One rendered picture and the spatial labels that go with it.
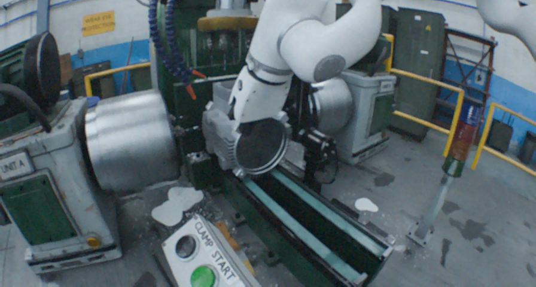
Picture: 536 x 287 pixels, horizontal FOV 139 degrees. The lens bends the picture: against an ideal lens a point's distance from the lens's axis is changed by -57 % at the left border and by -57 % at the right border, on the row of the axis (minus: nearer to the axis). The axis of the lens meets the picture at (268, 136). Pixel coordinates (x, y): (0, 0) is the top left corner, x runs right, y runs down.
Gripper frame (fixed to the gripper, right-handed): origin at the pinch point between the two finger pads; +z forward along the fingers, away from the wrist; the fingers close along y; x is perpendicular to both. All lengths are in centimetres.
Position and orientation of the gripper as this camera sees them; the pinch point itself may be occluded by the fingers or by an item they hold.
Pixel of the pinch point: (246, 126)
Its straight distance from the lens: 50.7
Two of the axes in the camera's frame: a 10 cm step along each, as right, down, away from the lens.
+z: -3.0, 6.1, 7.4
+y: 8.3, -2.2, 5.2
